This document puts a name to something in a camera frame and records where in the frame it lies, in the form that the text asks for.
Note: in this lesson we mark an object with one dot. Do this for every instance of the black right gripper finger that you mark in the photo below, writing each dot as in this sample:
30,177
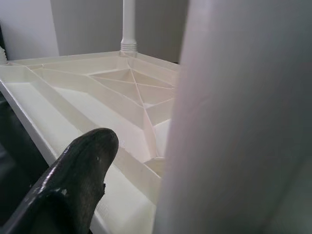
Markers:
73,182

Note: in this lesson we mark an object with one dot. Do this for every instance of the white plastic table top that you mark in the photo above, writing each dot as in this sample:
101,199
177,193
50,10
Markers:
85,102

